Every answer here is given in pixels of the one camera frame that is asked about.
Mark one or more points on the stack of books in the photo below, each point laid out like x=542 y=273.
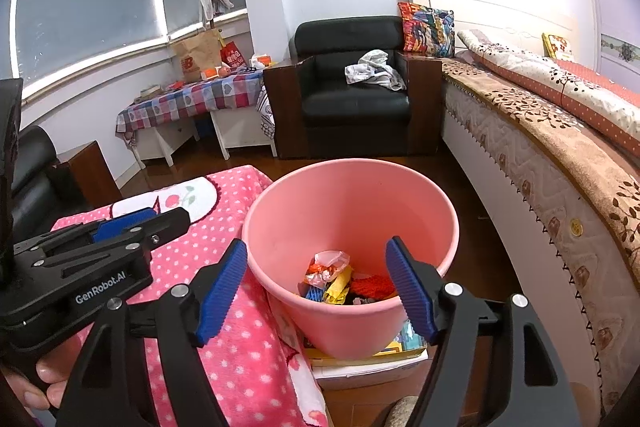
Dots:
x=150 y=93

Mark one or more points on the pink plastic bucket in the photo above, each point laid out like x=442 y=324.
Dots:
x=350 y=207

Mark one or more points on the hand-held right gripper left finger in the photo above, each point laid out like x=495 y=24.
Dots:
x=222 y=292

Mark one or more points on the white orange box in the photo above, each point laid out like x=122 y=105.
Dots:
x=262 y=59

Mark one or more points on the small red packet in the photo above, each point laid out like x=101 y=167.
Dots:
x=175 y=85

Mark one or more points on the person's left hand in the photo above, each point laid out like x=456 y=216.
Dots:
x=50 y=377

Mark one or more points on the yellow pillow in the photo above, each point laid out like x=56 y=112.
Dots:
x=557 y=47

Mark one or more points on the orange clear plastic wrapper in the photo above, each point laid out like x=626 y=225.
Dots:
x=327 y=259

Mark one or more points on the blue foam net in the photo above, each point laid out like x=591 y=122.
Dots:
x=312 y=294

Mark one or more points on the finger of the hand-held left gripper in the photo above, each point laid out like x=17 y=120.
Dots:
x=122 y=222
x=160 y=227

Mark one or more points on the orange foam net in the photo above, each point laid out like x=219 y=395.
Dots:
x=377 y=283

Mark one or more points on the white desk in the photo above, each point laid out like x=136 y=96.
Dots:
x=240 y=129

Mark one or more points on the bed with brown cover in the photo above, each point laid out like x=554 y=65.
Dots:
x=525 y=217

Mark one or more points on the black leather sofa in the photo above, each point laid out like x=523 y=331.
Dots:
x=35 y=177

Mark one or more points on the red paper bag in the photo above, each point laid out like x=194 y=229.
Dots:
x=232 y=57

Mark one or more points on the frosted window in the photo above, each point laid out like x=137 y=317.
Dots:
x=90 y=7

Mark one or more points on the large yellow foam net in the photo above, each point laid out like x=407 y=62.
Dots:
x=337 y=287

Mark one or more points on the black leather armchair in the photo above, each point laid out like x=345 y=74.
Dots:
x=350 y=102

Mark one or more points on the brown paper bag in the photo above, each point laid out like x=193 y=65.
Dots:
x=197 y=54

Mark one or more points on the white crumpled cloth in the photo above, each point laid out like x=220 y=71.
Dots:
x=375 y=72

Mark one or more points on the colourful patterned cushion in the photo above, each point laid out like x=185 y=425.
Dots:
x=427 y=29

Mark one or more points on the floral quilt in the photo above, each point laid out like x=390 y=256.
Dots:
x=550 y=77

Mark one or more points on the brown floral bedspread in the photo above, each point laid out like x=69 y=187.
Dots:
x=565 y=132

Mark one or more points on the yellow round sticker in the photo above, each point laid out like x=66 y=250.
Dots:
x=576 y=227

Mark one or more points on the grey fuzzy slipper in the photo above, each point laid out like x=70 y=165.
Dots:
x=400 y=412

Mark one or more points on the peach coloured ball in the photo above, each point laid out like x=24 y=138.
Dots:
x=225 y=71

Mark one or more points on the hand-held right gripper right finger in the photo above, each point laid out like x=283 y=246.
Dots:
x=410 y=292

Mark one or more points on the pink polka dot blanket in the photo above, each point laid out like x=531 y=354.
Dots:
x=240 y=357

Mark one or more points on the plaid tablecloth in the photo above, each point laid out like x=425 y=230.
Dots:
x=200 y=99

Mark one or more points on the lilac wardrobe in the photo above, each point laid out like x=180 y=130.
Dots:
x=612 y=7

